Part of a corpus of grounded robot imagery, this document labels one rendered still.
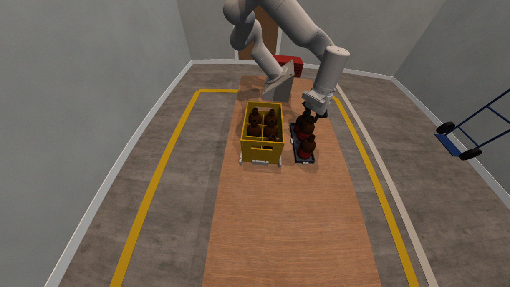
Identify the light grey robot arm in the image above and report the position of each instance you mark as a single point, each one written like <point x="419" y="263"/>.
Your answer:
<point x="297" y="25"/>

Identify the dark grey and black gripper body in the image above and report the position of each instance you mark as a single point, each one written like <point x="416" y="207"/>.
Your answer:
<point x="316" y="109"/>

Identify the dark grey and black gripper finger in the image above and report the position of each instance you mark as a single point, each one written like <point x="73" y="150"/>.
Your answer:
<point x="308" y="111"/>
<point x="319" y="116"/>

